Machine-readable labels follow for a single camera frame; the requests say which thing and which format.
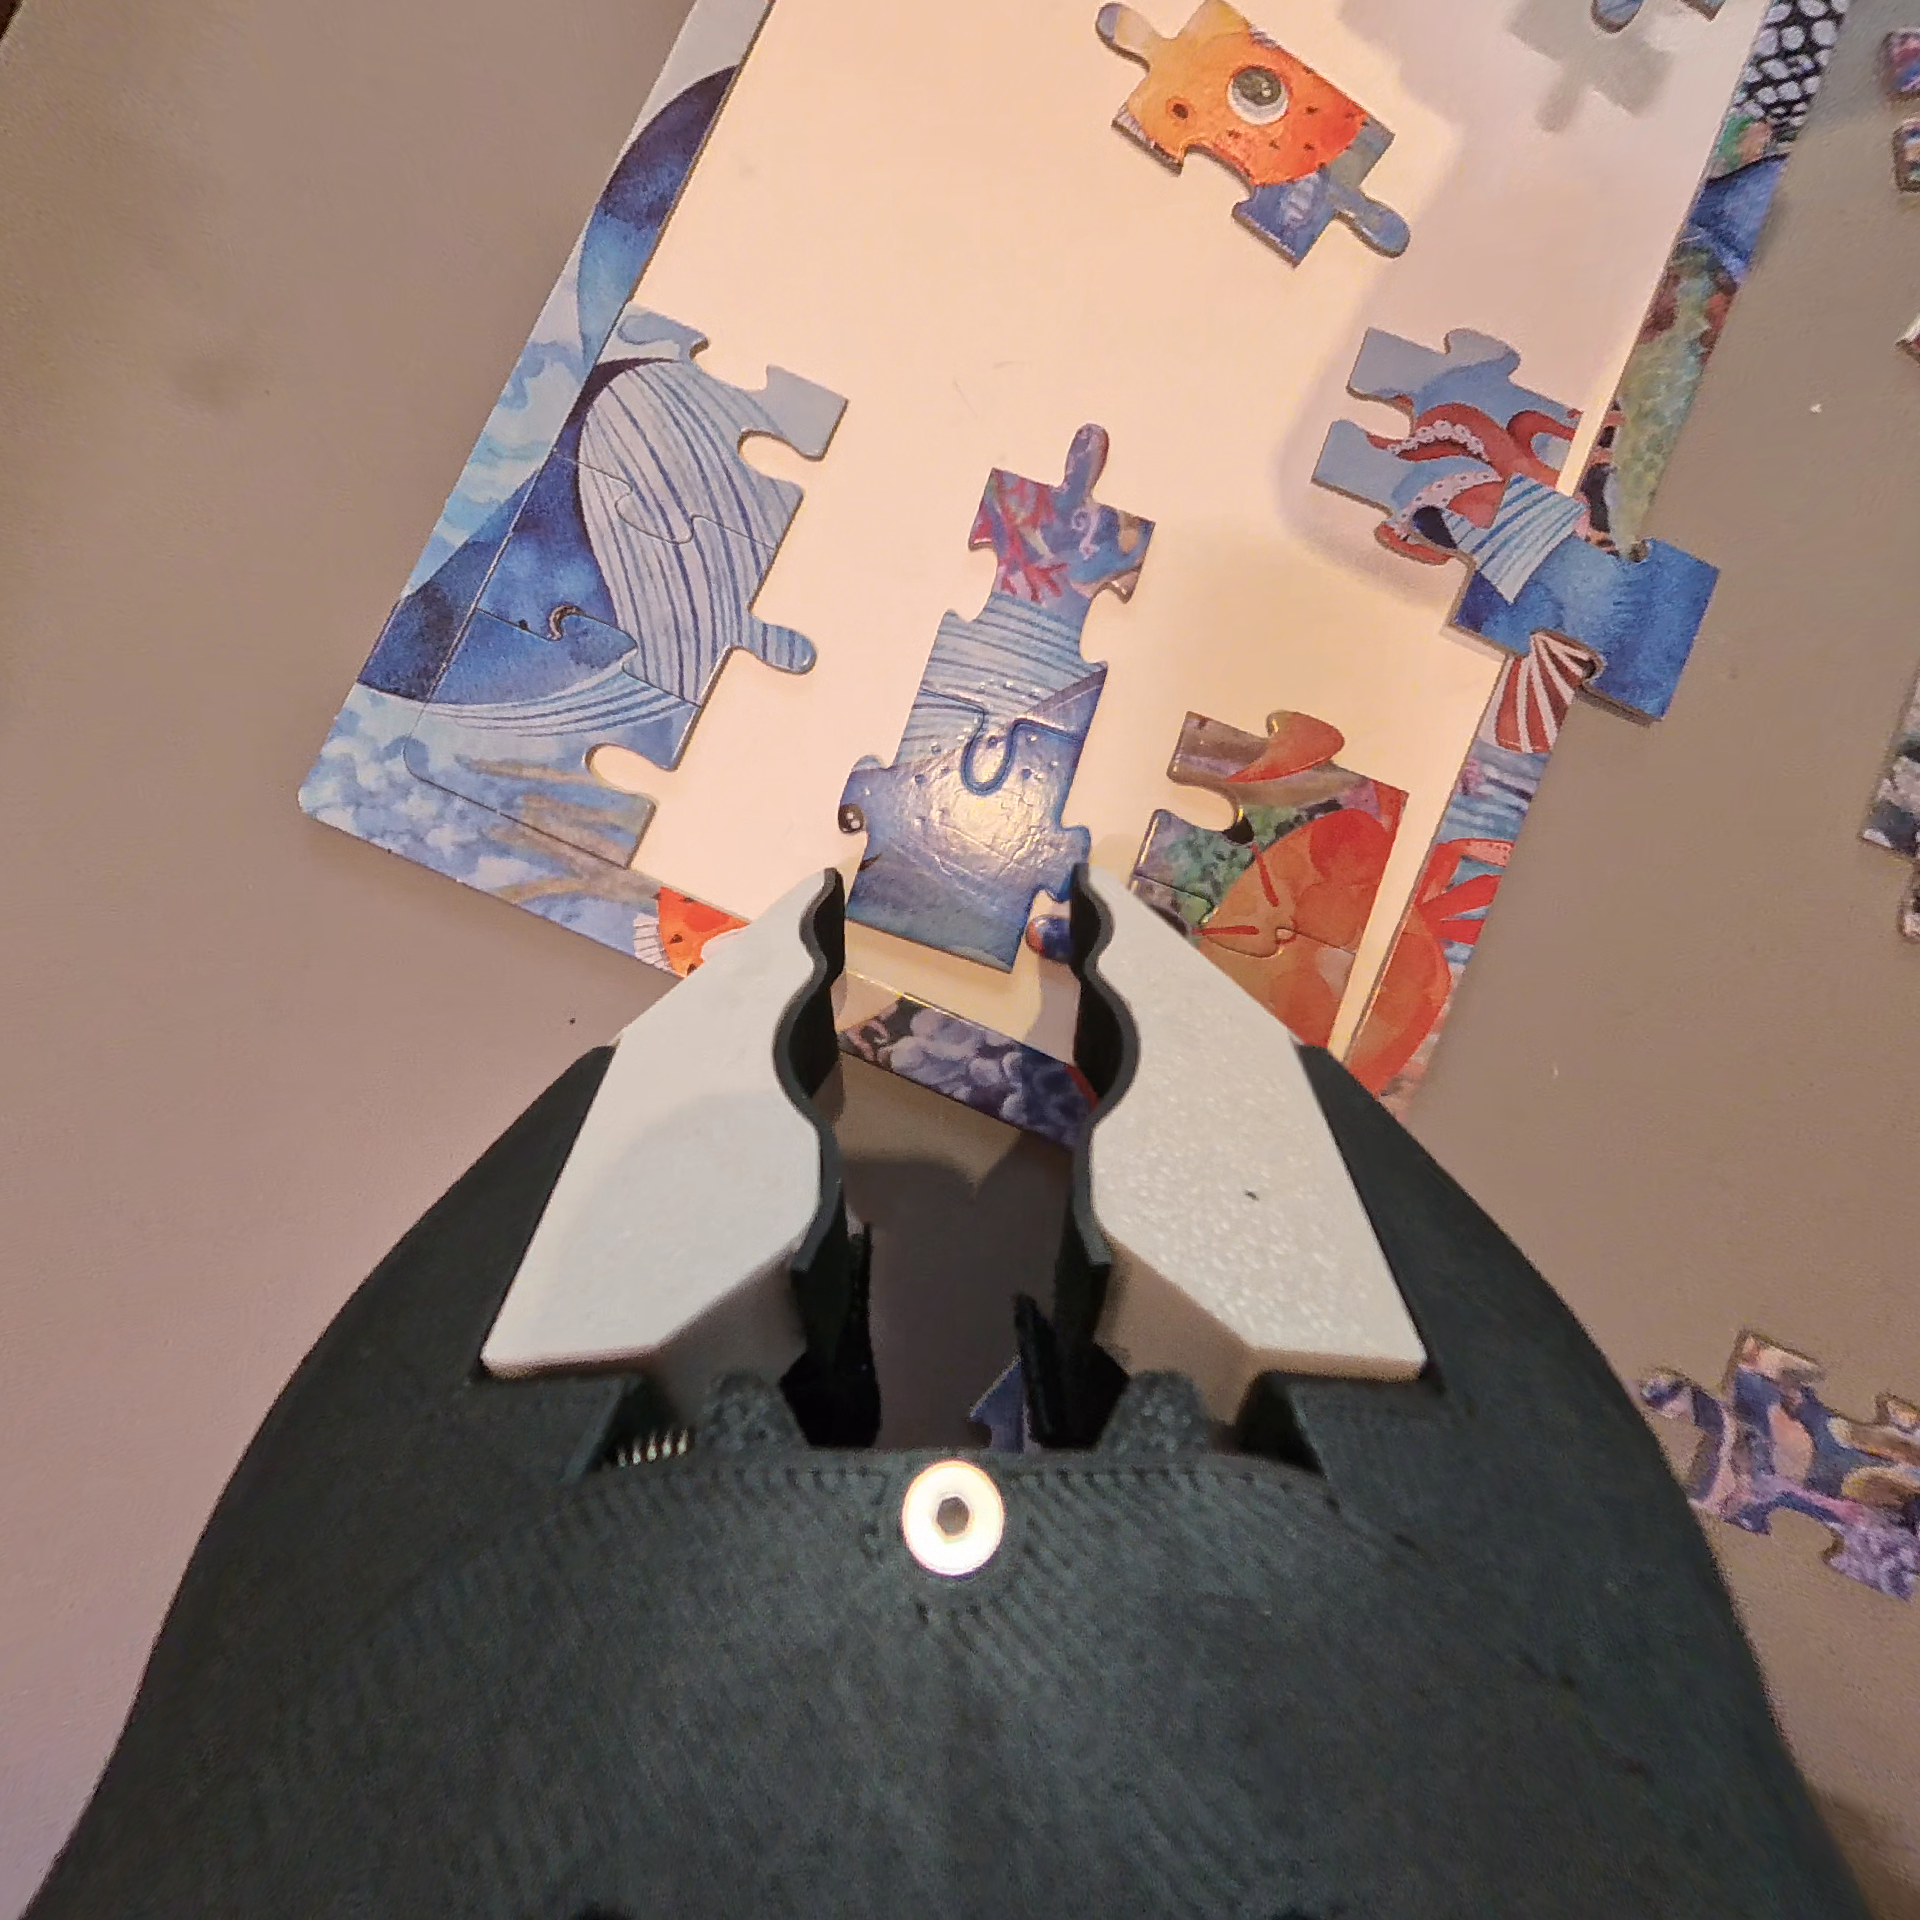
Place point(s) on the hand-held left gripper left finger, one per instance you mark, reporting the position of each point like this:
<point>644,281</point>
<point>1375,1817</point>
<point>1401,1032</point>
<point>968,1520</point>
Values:
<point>675,1200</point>

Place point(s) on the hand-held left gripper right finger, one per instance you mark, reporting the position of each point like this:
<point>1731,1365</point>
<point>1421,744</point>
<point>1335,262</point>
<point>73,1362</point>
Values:
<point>1244,1200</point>

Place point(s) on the joined orange crab puzzle pieces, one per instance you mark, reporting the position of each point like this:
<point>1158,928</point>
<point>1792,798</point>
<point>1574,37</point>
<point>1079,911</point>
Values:
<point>1289,885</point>

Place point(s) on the purple blue bubbly puzzle piece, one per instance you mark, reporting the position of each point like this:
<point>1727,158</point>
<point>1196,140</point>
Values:
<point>1003,1410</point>

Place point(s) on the dark blue whale face piece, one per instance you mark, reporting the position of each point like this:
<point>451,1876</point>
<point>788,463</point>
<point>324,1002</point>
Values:
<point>961,840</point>

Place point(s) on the blue striped coral puzzle piece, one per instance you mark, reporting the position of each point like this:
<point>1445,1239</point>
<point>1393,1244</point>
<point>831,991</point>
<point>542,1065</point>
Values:
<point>1036,599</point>

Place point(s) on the blue white-striped puzzle piece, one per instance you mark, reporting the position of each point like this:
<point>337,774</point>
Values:
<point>1605,616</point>

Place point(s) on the red octopus puzzle piece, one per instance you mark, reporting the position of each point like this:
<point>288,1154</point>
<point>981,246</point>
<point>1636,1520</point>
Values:
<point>1440,436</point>

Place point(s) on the ocean jigsaw puzzle frame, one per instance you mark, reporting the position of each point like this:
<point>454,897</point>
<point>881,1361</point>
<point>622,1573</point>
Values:
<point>932,300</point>

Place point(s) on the orange pufferfish puzzle piece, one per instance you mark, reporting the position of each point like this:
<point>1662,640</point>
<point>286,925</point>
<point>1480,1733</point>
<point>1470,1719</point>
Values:
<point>1261,106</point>

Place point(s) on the purple orange fish puzzle piece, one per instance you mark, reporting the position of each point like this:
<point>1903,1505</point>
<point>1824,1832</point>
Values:
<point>1785,1471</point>

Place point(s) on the joined blue whale puzzle pieces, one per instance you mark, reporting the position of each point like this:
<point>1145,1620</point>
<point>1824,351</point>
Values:
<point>629,570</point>

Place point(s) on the black white spotted puzzle piece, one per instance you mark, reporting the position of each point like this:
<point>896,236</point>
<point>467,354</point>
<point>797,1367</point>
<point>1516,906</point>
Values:
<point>1899,796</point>

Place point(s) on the joined coral reef puzzle pieces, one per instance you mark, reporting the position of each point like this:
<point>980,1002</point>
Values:
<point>1909,158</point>

